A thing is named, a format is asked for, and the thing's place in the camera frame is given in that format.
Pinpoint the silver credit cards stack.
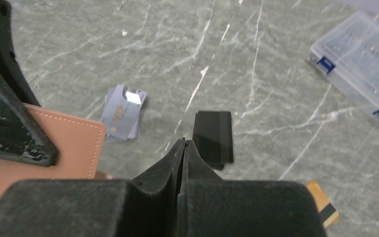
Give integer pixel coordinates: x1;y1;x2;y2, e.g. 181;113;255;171
100;84;147;141

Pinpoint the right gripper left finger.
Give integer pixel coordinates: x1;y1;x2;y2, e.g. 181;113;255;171
0;139;186;237

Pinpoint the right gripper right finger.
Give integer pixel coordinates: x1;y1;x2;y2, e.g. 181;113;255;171
177;141;326;237

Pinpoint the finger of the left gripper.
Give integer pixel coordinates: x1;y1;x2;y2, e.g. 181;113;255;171
0;0;59;167

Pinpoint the black credit cards stack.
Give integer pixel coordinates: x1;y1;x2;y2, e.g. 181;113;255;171
192;111;234;170

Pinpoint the gold credit card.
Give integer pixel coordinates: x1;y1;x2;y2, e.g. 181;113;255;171
306;180;340;228

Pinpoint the brown leather card holder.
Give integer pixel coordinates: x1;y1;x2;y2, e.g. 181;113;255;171
0;105;106;197

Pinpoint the clear plastic organizer box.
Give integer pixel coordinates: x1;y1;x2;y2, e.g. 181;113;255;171
308;11;379;126

